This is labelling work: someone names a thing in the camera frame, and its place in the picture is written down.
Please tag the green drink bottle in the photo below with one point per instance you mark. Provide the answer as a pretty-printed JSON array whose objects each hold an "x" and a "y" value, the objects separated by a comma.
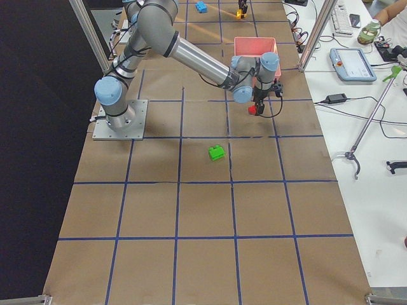
[{"x": 369, "y": 33}]

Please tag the red toy block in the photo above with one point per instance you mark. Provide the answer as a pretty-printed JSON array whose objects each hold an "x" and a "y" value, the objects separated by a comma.
[{"x": 252, "y": 110}]

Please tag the black smartphone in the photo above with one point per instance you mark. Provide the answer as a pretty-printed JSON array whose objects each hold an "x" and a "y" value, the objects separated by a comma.
[{"x": 355, "y": 20}]

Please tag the green toy block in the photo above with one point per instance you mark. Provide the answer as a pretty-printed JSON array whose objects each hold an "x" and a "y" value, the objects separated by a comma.
[{"x": 216, "y": 152}]

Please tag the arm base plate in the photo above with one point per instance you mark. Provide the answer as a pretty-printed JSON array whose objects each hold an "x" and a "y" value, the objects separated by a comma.
[{"x": 130, "y": 125}]

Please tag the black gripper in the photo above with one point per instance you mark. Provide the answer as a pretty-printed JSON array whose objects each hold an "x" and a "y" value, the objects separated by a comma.
[{"x": 260, "y": 94}]

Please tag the pink plastic box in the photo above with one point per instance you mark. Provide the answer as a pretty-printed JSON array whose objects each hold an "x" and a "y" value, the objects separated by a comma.
[{"x": 252, "y": 47}]

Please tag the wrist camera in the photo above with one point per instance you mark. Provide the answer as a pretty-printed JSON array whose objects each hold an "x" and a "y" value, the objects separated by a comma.
[{"x": 277, "y": 88}]

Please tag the blue toy block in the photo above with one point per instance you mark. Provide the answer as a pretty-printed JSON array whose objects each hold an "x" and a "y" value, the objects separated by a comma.
[{"x": 201, "y": 7}]

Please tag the teach pendant tablet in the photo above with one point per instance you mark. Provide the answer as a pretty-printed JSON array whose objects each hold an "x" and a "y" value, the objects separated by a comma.
[{"x": 351, "y": 64}]

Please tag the white keyboard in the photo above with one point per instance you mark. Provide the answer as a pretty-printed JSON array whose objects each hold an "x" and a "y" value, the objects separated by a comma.
[{"x": 340, "y": 20}]

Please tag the aluminium frame post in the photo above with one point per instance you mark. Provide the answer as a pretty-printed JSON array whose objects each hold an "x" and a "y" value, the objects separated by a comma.
[{"x": 316, "y": 33}]

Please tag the black power adapter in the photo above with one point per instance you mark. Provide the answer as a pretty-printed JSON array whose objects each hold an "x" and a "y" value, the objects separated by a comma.
[{"x": 336, "y": 98}]

